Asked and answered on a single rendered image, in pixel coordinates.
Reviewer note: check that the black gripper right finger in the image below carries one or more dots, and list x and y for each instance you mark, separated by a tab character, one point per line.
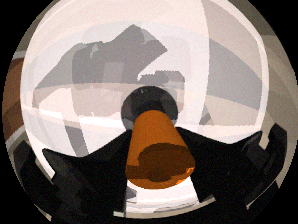
214	160

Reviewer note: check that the dark grey stepped pedestal with shaft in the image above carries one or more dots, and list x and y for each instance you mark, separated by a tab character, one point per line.
145	99

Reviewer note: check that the orange knob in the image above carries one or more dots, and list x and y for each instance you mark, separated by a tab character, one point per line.
158	157

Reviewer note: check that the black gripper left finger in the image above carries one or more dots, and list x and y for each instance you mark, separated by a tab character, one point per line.
102	171

